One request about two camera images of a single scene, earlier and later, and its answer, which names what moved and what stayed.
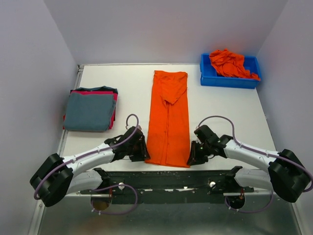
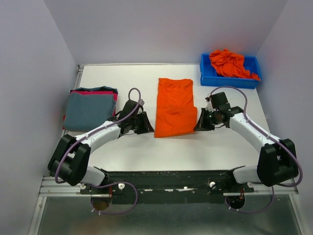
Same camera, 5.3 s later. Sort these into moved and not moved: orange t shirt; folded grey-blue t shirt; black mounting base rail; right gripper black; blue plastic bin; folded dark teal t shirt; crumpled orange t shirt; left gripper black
Moved: right gripper black; orange t shirt; left gripper black
Not moved: folded dark teal t shirt; blue plastic bin; crumpled orange t shirt; folded grey-blue t shirt; black mounting base rail
